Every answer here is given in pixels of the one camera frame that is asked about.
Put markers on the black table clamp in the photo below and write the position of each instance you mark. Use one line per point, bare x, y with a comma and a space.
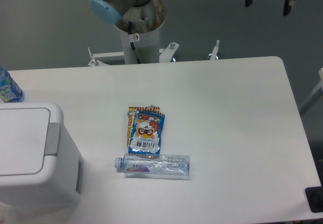
314, 198

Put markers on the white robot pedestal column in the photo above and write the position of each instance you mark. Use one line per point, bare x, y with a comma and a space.
140, 29

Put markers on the white frame at right edge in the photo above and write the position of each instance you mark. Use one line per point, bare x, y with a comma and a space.
312, 97

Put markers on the white trash can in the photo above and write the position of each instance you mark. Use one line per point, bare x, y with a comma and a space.
56, 185

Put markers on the blue label drink bottle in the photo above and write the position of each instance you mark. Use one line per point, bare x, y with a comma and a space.
10, 90

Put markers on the white pedestal base frame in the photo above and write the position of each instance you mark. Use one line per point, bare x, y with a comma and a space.
166, 55

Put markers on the clear plastic water bottle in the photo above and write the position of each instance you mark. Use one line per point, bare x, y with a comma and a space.
153, 165

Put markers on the orange snack bag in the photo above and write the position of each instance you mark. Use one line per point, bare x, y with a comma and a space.
130, 125

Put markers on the white trash can lid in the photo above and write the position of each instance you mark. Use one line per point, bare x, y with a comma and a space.
28, 135

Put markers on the blue snack bag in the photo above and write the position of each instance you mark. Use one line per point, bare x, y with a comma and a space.
147, 135

